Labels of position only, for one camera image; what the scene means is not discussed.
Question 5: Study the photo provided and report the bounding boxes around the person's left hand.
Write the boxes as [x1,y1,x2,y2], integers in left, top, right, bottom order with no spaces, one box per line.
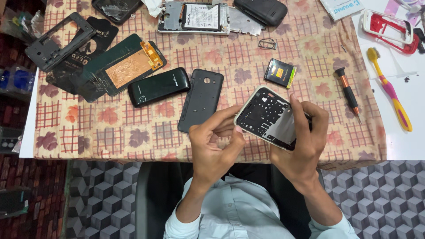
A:
[188,105,246,187]

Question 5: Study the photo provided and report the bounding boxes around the person's right hand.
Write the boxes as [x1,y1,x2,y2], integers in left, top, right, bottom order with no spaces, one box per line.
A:
[269,94,330,194]

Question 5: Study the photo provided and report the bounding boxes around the white-rimmed phone frame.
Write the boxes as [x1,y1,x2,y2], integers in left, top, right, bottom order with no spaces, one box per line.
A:
[233,86,313,151]

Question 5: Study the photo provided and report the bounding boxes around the dark grey phone back cover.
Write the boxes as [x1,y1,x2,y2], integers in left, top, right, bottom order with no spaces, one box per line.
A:
[177,68,224,134]

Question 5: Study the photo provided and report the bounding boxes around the light blue shirt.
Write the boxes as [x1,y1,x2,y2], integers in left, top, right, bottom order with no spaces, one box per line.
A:
[163,175,361,239]

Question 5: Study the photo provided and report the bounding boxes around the black and copper screwdriver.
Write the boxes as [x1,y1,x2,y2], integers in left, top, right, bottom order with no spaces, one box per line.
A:
[335,67,363,125]

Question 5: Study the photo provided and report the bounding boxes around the glossy black feature phone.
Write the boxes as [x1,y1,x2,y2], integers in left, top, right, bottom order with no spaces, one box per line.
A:
[127,67,191,109]

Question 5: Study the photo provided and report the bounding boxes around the black battery with yellow label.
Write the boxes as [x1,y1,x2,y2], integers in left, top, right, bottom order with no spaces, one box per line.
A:
[264,58,297,89]

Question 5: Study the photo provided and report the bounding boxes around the white paper sheet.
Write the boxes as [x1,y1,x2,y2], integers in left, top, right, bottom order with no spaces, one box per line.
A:
[350,0,425,161]

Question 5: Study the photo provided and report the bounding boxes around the leaf-patterned checked tablecloth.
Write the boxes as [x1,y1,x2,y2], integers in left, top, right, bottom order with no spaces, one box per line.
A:
[33,0,388,170]

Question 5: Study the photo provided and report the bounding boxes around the yellow and pink toothbrush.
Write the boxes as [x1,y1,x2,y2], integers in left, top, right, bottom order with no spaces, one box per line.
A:
[367,47,413,133]

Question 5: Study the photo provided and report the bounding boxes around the phone display with copper back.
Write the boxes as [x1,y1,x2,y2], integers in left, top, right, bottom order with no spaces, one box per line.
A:
[77,33,167,97]

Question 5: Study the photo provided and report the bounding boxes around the opened phone with battery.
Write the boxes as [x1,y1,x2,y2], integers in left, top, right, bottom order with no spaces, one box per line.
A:
[157,1,230,36]

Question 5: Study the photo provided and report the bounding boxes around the silver metal shield plate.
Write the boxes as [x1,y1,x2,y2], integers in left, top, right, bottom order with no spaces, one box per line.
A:
[228,7,265,37]

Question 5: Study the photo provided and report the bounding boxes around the red and white phone housing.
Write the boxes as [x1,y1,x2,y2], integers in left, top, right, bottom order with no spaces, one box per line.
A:
[362,9,420,55]

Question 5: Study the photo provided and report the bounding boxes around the matte black feature phone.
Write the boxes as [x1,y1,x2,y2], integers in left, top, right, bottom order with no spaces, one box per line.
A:
[233,0,288,28]

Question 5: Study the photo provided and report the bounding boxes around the white printed packet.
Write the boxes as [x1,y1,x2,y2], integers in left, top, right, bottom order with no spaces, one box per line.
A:
[319,0,365,22]

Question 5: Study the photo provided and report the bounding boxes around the white tissue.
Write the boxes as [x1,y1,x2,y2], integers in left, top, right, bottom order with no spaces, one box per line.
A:
[141,0,164,18]

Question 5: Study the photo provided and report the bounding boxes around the black phone case with film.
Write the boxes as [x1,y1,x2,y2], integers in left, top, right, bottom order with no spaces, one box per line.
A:
[91,0,144,26]

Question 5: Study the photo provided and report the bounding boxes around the pink and white papers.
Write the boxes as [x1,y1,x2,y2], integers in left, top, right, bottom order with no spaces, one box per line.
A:
[383,0,425,27]

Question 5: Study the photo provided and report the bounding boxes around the black box with round holes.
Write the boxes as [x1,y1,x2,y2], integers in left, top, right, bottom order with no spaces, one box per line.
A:
[0,126,24,155]

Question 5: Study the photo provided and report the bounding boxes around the dark flat packet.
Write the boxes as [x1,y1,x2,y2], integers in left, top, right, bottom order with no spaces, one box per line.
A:
[0,187,33,220]

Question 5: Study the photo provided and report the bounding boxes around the blue packets in plastic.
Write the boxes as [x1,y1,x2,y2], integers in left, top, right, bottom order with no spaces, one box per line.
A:
[0,65,36,100]

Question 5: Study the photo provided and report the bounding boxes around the clear plastic bags heap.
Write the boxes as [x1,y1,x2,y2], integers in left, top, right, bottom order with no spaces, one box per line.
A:
[0,6,45,45]

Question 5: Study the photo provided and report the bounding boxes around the small metal wire bracket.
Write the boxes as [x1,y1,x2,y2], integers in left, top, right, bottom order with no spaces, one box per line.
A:
[258,38,277,50]

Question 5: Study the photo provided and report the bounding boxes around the grey phone middle frame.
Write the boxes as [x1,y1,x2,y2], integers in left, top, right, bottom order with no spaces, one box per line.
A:
[25,12,97,73]

